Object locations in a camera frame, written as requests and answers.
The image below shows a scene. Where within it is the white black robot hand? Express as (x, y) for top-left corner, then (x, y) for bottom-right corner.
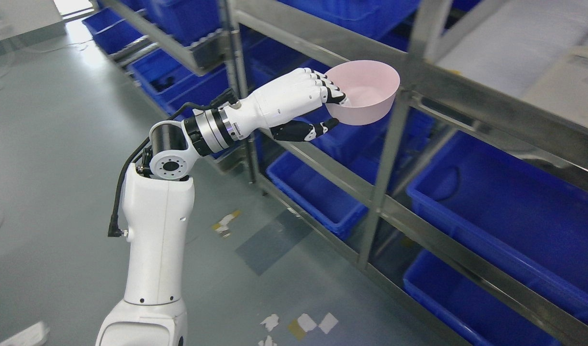
(223, 68), (347, 142)

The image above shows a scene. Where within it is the pink ikea bowl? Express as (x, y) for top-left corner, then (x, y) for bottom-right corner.
(325, 61), (401, 126)

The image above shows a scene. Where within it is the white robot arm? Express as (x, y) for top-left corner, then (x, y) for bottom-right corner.
(96, 109), (240, 346)

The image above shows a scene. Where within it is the blue bin shelf center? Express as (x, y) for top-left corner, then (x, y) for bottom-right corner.
(266, 118), (388, 239)

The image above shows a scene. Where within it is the blue bin shelf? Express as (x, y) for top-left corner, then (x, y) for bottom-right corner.
(406, 132), (588, 324)
(266, 118), (388, 239)

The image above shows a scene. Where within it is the stainless steel shelf rack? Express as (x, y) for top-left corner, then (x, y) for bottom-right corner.
(103, 0), (588, 346)

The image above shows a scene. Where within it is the blue bin shelf right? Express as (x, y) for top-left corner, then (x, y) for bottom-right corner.
(406, 132), (588, 324)

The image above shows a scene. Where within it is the blue bin far left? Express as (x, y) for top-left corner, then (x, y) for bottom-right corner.
(129, 49), (229, 114)

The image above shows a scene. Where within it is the blue bin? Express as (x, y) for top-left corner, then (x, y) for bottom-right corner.
(403, 250), (561, 346)
(129, 49), (229, 114)

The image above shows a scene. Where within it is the blue bin bottom right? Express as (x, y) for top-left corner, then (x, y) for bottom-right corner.
(403, 250), (561, 346)

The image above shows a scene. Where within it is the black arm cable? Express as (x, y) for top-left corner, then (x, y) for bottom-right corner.
(107, 88), (239, 238)

